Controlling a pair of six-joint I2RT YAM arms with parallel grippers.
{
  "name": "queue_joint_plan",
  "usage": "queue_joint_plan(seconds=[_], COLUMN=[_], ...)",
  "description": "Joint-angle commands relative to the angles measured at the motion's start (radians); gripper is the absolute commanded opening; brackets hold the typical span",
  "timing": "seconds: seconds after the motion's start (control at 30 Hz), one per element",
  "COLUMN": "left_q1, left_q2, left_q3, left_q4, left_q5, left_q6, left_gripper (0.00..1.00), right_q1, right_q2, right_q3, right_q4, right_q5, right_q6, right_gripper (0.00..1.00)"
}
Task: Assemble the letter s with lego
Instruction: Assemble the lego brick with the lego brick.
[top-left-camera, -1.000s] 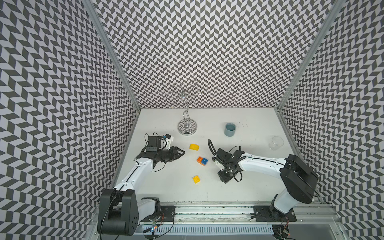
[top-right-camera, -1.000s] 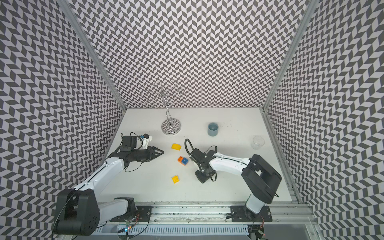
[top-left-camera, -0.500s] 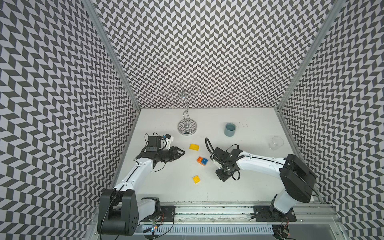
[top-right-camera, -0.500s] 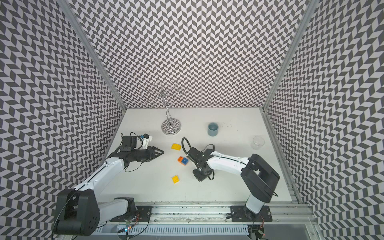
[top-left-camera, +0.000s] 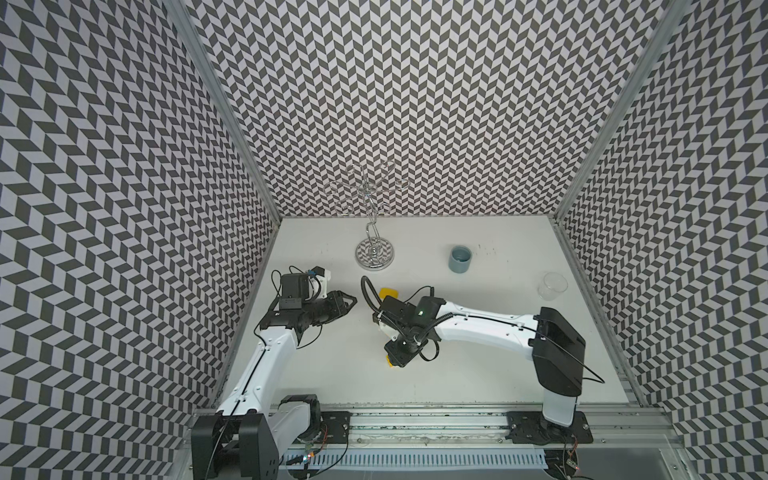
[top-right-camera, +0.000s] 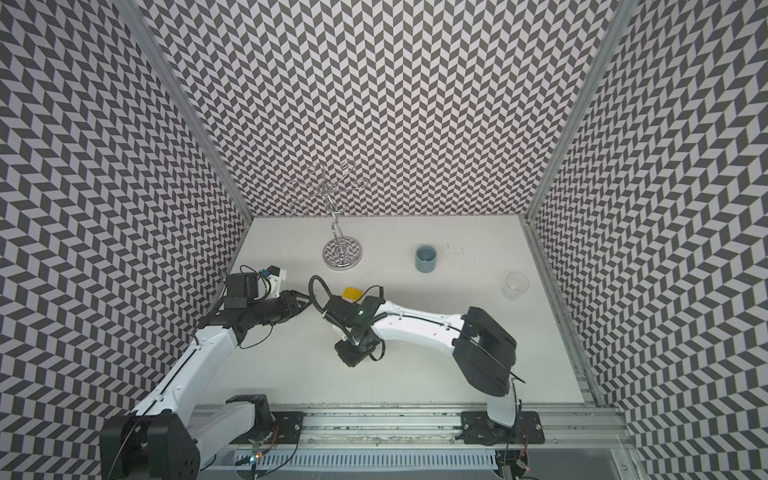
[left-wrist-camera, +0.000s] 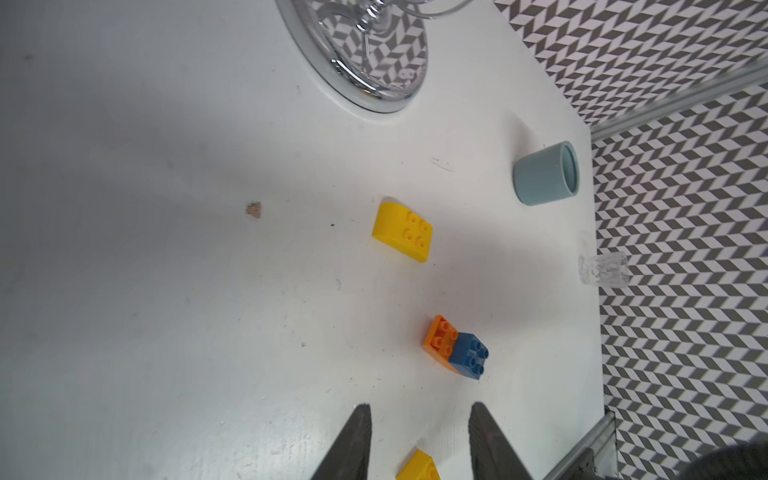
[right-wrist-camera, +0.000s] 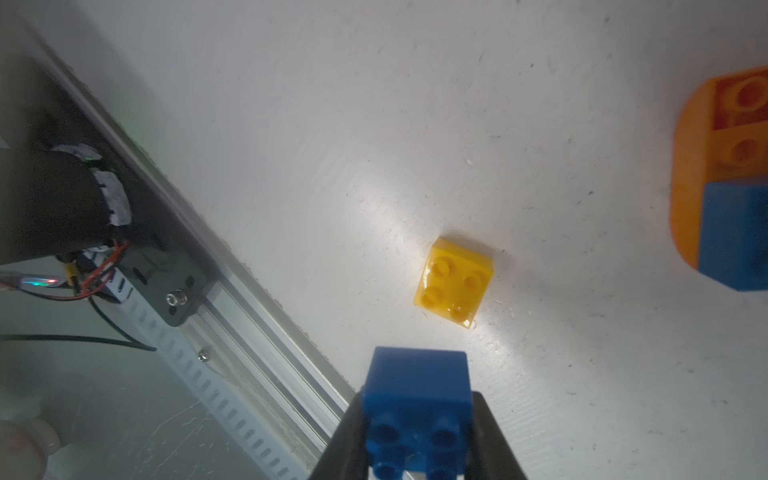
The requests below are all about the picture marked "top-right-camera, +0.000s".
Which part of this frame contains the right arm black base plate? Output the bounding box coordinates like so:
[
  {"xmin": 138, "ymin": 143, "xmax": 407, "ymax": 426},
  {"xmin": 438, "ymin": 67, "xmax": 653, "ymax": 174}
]
[{"xmin": 455, "ymin": 410, "xmax": 545, "ymax": 446}]

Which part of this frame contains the white ribbed cable duct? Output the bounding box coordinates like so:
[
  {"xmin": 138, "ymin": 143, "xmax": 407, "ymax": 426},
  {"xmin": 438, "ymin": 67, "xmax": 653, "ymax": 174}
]
[{"xmin": 207, "ymin": 448, "xmax": 497, "ymax": 473}]

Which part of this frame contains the clear glass cup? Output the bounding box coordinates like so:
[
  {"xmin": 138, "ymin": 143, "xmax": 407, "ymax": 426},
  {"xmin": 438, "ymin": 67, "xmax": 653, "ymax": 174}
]
[{"xmin": 501, "ymin": 271, "xmax": 530, "ymax": 300}]

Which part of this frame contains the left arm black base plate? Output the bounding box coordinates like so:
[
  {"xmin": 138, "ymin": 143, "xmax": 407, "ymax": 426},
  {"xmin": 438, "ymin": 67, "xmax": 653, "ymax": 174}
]
[{"xmin": 266, "ymin": 411, "xmax": 305, "ymax": 446}]

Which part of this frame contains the grey-blue ceramic cup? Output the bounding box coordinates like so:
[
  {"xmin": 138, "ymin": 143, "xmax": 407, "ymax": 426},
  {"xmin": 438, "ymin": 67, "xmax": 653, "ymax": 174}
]
[{"xmin": 415, "ymin": 245, "xmax": 438, "ymax": 273}]

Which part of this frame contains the chrome mug tree stand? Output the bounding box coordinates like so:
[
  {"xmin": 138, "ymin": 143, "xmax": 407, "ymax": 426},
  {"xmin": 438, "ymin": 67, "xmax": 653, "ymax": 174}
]
[{"xmin": 286, "ymin": 161, "xmax": 366, "ymax": 271}]

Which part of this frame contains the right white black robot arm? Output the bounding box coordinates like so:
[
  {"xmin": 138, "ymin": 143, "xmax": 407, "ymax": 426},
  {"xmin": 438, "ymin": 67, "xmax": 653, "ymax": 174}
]
[{"xmin": 316, "ymin": 295, "xmax": 520, "ymax": 429}]

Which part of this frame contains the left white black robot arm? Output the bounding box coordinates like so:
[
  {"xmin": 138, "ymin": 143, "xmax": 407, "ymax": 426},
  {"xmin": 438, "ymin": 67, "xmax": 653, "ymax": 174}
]
[{"xmin": 99, "ymin": 290, "xmax": 310, "ymax": 479}]

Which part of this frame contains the yellow curved lego brick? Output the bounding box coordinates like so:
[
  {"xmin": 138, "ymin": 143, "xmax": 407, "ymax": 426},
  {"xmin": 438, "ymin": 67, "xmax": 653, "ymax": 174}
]
[{"xmin": 342, "ymin": 287, "xmax": 364, "ymax": 302}]

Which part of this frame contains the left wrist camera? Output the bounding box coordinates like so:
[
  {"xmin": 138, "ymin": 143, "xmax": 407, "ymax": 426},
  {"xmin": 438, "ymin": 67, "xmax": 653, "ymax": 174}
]
[{"xmin": 225, "ymin": 265, "xmax": 287, "ymax": 302}]

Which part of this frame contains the aluminium front rail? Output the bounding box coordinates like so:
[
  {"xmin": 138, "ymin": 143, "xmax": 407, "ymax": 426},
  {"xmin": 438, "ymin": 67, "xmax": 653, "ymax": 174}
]
[{"xmin": 128, "ymin": 404, "xmax": 637, "ymax": 451}]

